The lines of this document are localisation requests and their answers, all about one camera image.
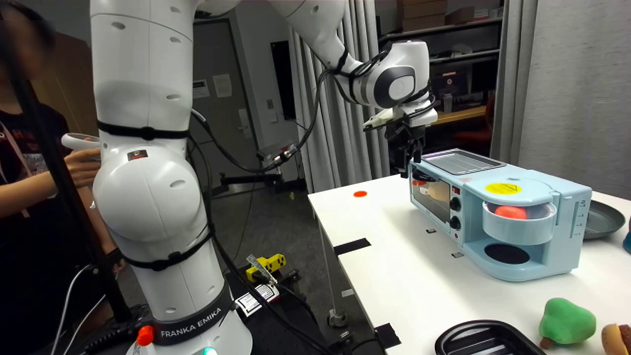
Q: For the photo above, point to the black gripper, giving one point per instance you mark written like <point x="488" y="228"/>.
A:
<point x="408" y="139"/>

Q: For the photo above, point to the light blue toaster oven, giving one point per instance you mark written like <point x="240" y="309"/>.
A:
<point x="526" y="254"/>

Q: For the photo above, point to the white VR controller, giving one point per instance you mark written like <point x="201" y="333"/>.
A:
<point x="78" y="141"/>

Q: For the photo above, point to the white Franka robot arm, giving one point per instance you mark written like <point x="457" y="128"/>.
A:
<point x="151" y="199"/>

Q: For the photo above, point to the person's right forearm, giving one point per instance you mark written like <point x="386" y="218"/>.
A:
<point x="33" y="191"/>

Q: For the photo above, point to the orange bread inside oven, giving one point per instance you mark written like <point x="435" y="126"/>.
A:
<point x="431" y="193"/>

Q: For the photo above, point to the person's right hand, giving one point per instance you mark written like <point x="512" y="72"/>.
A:
<point x="84" y="169"/>

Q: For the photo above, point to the small red disc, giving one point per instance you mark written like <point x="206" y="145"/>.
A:
<point x="360" y="195"/>

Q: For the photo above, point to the large black tape strip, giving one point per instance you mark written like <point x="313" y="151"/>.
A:
<point x="352" y="248"/>

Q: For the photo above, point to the orange red ball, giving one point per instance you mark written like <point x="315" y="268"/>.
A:
<point x="512" y="212"/>

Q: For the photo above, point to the dark metal shelf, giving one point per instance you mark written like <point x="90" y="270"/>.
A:
<point x="461" y="61"/>

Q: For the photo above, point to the cardboard box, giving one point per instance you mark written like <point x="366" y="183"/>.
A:
<point x="425" y="13"/>

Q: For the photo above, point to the yellow clamp tool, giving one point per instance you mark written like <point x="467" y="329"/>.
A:
<point x="268" y="268"/>

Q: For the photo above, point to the dark grey bowl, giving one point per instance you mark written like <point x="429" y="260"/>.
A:
<point x="603" y="220"/>

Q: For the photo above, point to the green pear toy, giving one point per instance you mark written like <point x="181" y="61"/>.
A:
<point x="567" y="321"/>

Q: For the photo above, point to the blue round object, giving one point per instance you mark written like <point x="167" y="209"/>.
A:
<point x="628" y="238"/>

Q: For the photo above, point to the hot dog toy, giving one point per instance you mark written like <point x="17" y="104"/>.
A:
<point x="619" y="341"/>

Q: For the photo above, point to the white bottle orange cap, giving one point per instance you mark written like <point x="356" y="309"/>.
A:
<point x="143" y="341"/>

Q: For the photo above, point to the black tripod leg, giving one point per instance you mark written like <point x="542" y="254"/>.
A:
<point x="47" y="159"/>

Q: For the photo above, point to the person in black shirt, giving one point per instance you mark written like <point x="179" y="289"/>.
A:
<point x="33" y="264"/>

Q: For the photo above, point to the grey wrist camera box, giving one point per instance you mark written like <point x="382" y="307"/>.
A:
<point x="380" y="120"/>

